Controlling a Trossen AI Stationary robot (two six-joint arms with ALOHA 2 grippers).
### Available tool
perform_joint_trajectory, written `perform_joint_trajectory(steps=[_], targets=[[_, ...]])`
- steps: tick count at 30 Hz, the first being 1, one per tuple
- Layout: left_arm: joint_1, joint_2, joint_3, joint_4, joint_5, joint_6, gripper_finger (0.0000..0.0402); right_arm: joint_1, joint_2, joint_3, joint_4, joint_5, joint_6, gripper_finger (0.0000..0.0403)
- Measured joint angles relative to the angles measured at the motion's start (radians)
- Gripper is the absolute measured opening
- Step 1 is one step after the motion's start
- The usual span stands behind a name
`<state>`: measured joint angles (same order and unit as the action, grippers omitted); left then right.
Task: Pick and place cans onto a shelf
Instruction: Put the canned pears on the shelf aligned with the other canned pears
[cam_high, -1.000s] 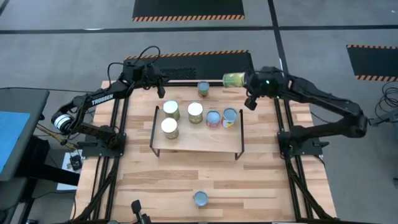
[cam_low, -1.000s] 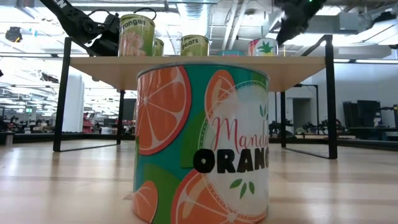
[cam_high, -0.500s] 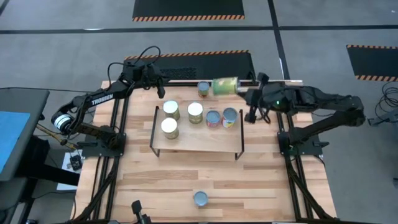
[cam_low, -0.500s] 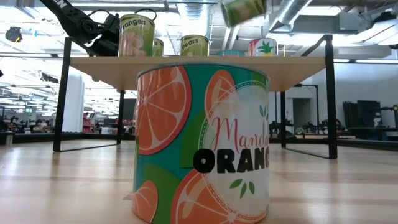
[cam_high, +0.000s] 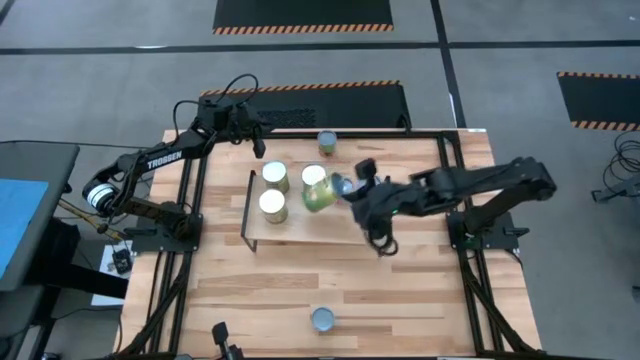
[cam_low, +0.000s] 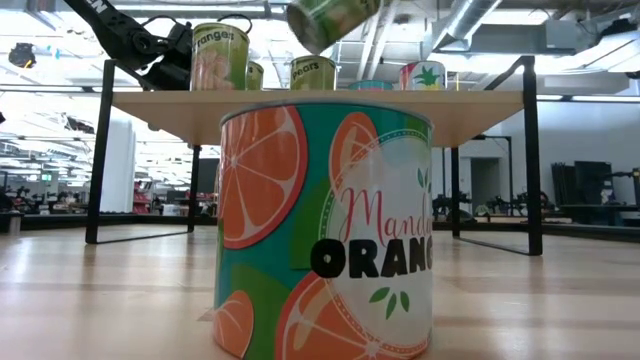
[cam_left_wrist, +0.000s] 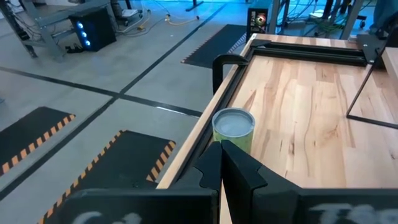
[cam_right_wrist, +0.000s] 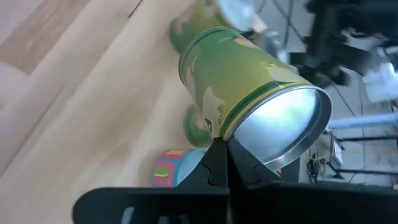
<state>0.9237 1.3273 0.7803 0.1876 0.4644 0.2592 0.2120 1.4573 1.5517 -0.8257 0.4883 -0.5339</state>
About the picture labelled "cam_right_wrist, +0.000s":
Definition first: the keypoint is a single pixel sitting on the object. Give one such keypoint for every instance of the short blue pink corn can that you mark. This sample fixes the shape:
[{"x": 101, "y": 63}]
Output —
[{"x": 168, "y": 169}]

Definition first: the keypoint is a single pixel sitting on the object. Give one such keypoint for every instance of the tall green orange-label can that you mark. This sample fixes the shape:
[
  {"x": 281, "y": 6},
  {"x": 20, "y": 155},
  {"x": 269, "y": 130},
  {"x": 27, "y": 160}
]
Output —
[{"x": 199, "y": 21}]

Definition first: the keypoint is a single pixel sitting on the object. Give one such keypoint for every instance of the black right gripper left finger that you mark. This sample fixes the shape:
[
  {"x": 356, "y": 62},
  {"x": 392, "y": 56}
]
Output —
[{"x": 205, "y": 177}]

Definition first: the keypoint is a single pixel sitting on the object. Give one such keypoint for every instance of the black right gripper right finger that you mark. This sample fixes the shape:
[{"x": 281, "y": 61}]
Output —
[{"x": 245, "y": 180}]

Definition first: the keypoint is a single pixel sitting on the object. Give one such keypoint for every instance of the black frame rolling desk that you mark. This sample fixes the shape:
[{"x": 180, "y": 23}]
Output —
[{"x": 367, "y": 171}]

